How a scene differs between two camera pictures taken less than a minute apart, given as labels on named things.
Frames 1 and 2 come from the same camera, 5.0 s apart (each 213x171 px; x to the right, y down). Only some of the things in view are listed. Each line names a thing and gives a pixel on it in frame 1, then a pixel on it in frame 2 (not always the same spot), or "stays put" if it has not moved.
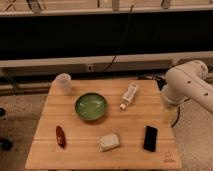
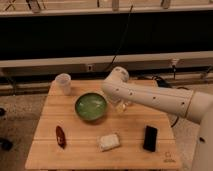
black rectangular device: [150, 138] stays put
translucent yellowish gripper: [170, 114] to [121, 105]
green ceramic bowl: [91, 106] stays put
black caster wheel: [6, 145] stays put
